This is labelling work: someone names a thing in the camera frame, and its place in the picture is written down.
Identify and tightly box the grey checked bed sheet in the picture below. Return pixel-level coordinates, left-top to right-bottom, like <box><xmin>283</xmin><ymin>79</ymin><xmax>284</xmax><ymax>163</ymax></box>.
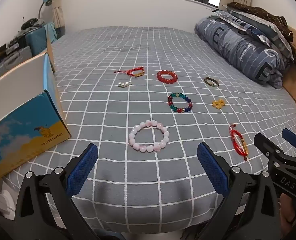
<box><xmin>3</xmin><ymin>26</ymin><xmax>296</xmax><ymax>233</ymax></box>

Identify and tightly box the multicolour glass bead bracelet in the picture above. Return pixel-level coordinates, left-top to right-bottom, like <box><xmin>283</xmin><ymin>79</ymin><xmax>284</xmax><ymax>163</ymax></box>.
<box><xmin>167</xmin><ymin>92</ymin><xmax>193</xmax><ymax>114</ymax></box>

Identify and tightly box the blue and yellow cardboard box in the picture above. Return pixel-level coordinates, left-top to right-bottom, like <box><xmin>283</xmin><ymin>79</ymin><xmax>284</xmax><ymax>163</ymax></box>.
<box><xmin>0</xmin><ymin>31</ymin><xmax>72</xmax><ymax>184</ymax></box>

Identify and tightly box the grey suitcase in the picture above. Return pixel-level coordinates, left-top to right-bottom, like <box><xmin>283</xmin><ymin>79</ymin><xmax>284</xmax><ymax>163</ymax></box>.
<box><xmin>0</xmin><ymin>45</ymin><xmax>33</xmax><ymax>79</ymax></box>

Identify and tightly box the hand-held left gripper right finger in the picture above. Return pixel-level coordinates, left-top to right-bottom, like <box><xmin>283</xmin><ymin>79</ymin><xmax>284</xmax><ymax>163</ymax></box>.
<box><xmin>197</xmin><ymin>142</ymin><xmax>282</xmax><ymax>240</ymax></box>

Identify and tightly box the blue suitcase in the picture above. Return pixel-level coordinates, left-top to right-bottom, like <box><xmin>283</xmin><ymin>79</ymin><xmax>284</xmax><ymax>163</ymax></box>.
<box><xmin>25</xmin><ymin>24</ymin><xmax>58</xmax><ymax>55</ymax></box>

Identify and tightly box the red cord bracelet gold charm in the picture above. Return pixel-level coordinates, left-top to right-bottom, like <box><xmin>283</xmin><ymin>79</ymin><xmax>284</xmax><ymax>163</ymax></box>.
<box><xmin>229</xmin><ymin>124</ymin><xmax>250</xmax><ymax>161</ymax></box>
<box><xmin>114</xmin><ymin>67</ymin><xmax>145</xmax><ymax>78</ymax></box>

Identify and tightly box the brown patterned blanket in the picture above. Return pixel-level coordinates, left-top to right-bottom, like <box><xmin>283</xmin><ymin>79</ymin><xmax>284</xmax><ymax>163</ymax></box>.
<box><xmin>227</xmin><ymin>2</ymin><xmax>296</xmax><ymax>68</ymax></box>

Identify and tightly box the red bead bracelet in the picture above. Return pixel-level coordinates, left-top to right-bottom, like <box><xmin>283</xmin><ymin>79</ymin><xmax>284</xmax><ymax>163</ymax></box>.
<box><xmin>156</xmin><ymin>70</ymin><xmax>178</xmax><ymax>83</ymax></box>

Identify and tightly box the pink bead bracelet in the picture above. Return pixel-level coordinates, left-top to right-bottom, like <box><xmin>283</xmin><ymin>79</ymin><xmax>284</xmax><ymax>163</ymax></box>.
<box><xmin>128</xmin><ymin>120</ymin><xmax>169</xmax><ymax>152</ymax></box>

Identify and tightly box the dark bead bracelet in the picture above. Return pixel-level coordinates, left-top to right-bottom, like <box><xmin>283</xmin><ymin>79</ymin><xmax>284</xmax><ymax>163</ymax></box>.
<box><xmin>204</xmin><ymin>76</ymin><xmax>219</xmax><ymax>87</ymax></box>

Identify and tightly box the stack of books and boxes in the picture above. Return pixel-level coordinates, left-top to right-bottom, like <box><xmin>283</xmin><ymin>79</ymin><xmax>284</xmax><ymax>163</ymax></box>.
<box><xmin>0</xmin><ymin>36</ymin><xmax>22</xmax><ymax>65</ymax></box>

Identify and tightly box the person's right hand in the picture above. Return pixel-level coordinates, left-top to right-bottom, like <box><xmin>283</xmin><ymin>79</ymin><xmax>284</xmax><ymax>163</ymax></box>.
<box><xmin>278</xmin><ymin>192</ymin><xmax>296</xmax><ymax>232</ymax></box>

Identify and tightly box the blue desk lamp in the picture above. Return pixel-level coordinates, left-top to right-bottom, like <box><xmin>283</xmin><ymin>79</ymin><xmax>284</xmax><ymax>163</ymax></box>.
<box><xmin>38</xmin><ymin>0</ymin><xmax>53</xmax><ymax>22</ymax></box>

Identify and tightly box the striped grey-blue pillow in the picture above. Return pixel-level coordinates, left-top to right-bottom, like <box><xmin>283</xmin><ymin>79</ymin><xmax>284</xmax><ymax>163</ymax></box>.
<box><xmin>208</xmin><ymin>4</ymin><xmax>295</xmax><ymax>60</ymax></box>

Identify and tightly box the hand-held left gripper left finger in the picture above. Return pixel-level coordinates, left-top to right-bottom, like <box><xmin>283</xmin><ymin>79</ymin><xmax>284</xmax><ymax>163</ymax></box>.
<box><xmin>14</xmin><ymin>142</ymin><xmax>100</xmax><ymax>240</ymax></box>

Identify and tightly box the folded blue-grey quilt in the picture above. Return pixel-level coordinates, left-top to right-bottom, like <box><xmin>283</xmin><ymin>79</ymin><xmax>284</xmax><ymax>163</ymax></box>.
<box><xmin>194</xmin><ymin>16</ymin><xmax>295</xmax><ymax>89</ymax></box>

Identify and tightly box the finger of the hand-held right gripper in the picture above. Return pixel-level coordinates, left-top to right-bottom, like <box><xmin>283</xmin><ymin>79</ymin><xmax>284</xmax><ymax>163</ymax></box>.
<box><xmin>254</xmin><ymin>132</ymin><xmax>289</xmax><ymax>165</ymax></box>
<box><xmin>282</xmin><ymin>128</ymin><xmax>296</xmax><ymax>155</ymax></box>

